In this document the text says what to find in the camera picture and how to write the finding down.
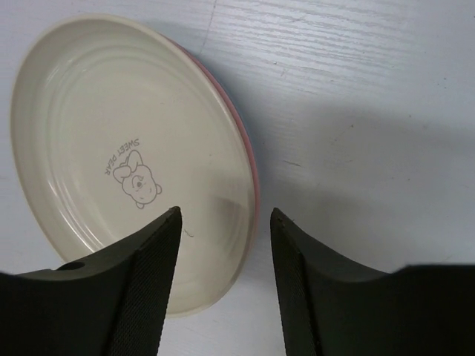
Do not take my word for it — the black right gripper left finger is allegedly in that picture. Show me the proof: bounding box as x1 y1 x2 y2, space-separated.
1 207 182 355

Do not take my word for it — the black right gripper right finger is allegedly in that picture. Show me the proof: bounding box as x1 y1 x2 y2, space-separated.
270 209 474 355

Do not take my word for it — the pink plastic plate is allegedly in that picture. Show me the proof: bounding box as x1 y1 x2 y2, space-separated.
172 41 261 237

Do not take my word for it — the cream plastic plate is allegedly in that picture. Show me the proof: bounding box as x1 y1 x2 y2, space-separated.
10 14 255 317

